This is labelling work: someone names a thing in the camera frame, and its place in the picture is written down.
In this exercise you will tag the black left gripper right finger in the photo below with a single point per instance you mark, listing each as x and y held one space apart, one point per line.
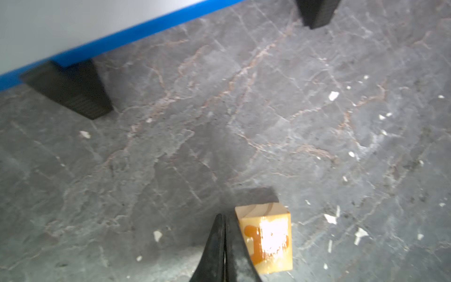
238 264

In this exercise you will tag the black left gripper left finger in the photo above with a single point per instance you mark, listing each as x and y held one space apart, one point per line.
212 263

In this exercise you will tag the wooden block orange E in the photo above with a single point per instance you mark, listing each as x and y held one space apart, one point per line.
266 229

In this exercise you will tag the whiteboard with blue frame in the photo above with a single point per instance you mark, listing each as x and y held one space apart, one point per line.
50 45

